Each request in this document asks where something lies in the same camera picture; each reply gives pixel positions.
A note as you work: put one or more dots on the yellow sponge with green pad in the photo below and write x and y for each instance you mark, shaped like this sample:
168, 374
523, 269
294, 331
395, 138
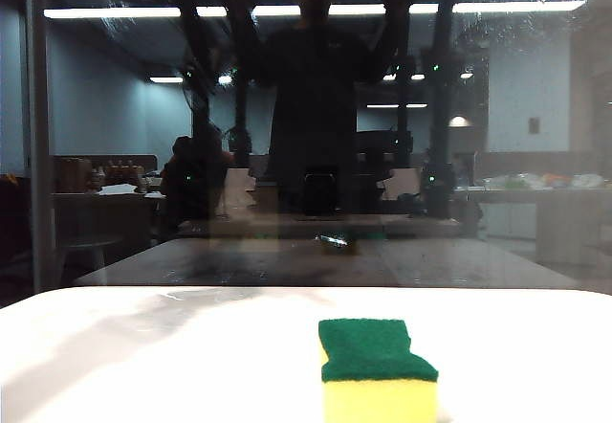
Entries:
378, 356

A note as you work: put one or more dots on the grey vertical frame post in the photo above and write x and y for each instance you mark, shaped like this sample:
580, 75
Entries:
39, 155

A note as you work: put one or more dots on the white round stool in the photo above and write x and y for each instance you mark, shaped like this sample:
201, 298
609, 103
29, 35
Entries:
88, 246

